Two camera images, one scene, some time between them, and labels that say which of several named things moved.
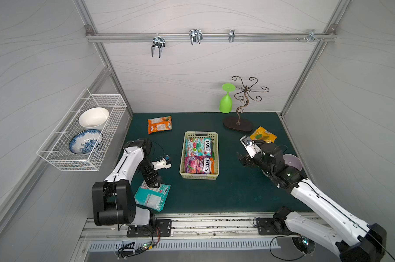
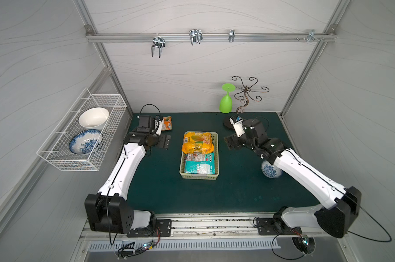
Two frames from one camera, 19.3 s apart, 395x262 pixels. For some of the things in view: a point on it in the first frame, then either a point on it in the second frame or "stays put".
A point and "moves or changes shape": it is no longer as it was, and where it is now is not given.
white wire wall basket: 81,140 stays put
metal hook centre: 196,35 stays put
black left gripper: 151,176 → 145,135
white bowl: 93,117 stays put
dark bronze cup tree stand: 243,125 stays put
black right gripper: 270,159 → 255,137
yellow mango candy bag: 261,134 moves or changes shape
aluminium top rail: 162,39 stays put
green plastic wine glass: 225,104 stays put
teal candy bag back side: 153,197 → 196,163
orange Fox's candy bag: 160,124 stays put
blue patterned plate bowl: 85,141 stays put
